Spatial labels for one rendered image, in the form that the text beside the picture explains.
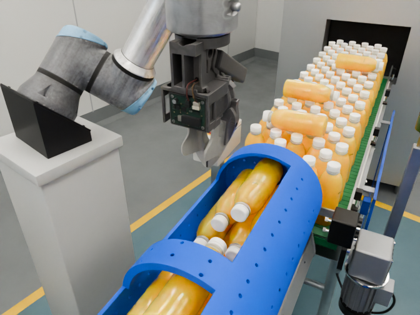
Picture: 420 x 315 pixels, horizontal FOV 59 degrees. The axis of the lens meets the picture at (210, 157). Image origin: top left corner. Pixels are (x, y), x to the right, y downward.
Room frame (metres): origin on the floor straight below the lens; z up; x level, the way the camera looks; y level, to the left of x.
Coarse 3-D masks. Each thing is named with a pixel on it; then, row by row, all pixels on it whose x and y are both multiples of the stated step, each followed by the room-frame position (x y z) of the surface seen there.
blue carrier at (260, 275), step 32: (256, 160) 0.84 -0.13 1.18; (288, 160) 0.76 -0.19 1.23; (288, 192) 0.66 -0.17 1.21; (320, 192) 0.75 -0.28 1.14; (192, 224) 0.71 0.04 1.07; (256, 224) 0.54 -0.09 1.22; (288, 224) 0.58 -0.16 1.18; (160, 256) 0.45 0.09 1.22; (192, 256) 0.44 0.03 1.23; (256, 256) 0.47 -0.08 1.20; (288, 256) 0.52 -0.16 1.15; (128, 288) 0.47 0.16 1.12; (224, 288) 0.39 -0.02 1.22; (256, 288) 0.42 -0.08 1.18
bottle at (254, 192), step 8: (264, 160) 0.81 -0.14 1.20; (272, 160) 0.80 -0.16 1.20; (256, 168) 0.77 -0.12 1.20; (264, 168) 0.76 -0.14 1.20; (272, 168) 0.77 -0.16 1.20; (280, 168) 0.79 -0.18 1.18; (248, 176) 0.74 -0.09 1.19; (256, 176) 0.73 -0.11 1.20; (264, 176) 0.73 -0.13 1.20; (272, 176) 0.75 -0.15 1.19; (280, 176) 0.77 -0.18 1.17; (248, 184) 0.70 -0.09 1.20; (256, 184) 0.70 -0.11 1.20; (264, 184) 0.71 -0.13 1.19; (272, 184) 0.73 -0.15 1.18; (240, 192) 0.68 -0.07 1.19; (248, 192) 0.67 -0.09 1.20; (256, 192) 0.67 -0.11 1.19; (264, 192) 0.69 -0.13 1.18; (240, 200) 0.66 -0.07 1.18; (248, 200) 0.66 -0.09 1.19; (256, 200) 0.66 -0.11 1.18; (264, 200) 0.68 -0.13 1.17; (248, 208) 0.64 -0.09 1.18; (256, 208) 0.65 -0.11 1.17
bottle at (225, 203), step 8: (240, 176) 0.81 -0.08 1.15; (232, 184) 0.78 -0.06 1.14; (240, 184) 0.77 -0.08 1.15; (224, 192) 0.75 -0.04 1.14; (232, 192) 0.73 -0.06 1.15; (224, 200) 0.71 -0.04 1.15; (232, 200) 0.71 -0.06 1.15; (216, 208) 0.70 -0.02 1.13; (224, 208) 0.69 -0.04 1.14; (224, 216) 0.67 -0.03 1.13
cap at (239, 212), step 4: (236, 204) 0.65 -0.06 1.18; (240, 204) 0.64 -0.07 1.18; (232, 208) 0.64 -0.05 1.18; (236, 208) 0.63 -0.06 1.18; (240, 208) 0.63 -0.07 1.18; (244, 208) 0.63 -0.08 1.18; (232, 212) 0.64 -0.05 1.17; (236, 212) 0.63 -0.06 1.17; (240, 212) 0.63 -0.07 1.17; (244, 212) 0.62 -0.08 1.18; (248, 212) 0.63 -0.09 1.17; (232, 216) 0.64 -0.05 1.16; (236, 216) 0.63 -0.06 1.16; (240, 216) 0.63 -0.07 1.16; (244, 216) 0.62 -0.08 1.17; (236, 220) 0.63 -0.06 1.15; (240, 220) 0.63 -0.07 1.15; (244, 220) 0.62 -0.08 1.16
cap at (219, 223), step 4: (216, 216) 0.67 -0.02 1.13; (220, 216) 0.66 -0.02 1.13; (212, 220) 0.66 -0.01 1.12; (216, 220) 0.66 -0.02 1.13; (220, 220) 0.65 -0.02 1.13; (224, 220) 0.66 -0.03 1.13; (212, 224) 0.66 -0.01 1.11; (216, 224) 0.66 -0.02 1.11; (220, 224) 0.65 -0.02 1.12; (224, 224) 0.65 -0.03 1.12; (216, 228) 0.66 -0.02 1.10; (220, 228) 0.65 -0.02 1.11; (224, 228) 0.65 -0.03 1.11
